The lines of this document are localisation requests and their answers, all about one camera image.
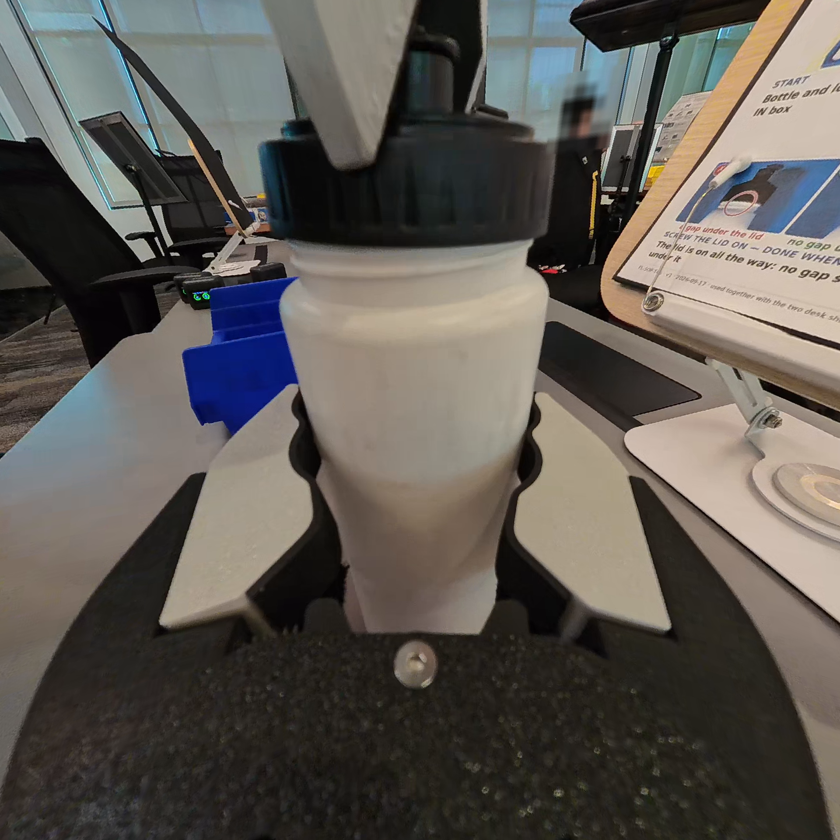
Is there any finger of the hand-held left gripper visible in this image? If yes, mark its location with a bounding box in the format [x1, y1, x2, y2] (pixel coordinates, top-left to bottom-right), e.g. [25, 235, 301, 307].
[262, 0, 421, 170]
[459, 0, 491, 112]

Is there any black bottle lid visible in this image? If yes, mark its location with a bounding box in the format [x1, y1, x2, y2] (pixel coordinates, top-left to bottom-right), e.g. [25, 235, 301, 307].
[258, 36, 552, 245]

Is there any computer monitor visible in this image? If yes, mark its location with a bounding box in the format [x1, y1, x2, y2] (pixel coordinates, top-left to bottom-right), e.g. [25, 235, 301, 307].
[602, 123, 647, 193]

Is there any instruction sheet on stand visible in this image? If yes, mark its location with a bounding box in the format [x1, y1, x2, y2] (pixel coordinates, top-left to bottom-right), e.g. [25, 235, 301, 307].
[600, 0, 840, 624]

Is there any wooden document stand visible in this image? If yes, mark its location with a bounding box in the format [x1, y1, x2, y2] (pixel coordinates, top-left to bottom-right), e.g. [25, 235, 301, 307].
[185, 136, 273, 277]

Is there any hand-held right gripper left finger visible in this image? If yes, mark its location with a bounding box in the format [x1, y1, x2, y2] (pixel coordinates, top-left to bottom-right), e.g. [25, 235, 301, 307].
[159, 387, 347, 637]

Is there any blue plastic bin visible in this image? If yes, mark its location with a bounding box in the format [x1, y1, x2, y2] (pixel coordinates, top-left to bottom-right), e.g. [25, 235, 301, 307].
[182, 331, 299, 439]
[210, 276, 299, 337]

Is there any printed instruction sheet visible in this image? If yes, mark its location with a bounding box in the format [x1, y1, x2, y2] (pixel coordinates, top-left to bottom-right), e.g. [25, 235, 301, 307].
[613, 0, 840, 329]

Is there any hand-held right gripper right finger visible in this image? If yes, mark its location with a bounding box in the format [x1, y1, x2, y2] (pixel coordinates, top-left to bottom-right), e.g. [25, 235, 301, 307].
[497, 394, 672, 641]

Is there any black office chair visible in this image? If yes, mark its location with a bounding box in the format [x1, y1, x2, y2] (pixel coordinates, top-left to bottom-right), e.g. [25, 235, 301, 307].
[0, 138, 201, 368]

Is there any white plastic bottle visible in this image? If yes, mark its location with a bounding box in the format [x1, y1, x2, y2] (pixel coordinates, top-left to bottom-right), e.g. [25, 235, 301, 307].
[279, 236, 551, 634]

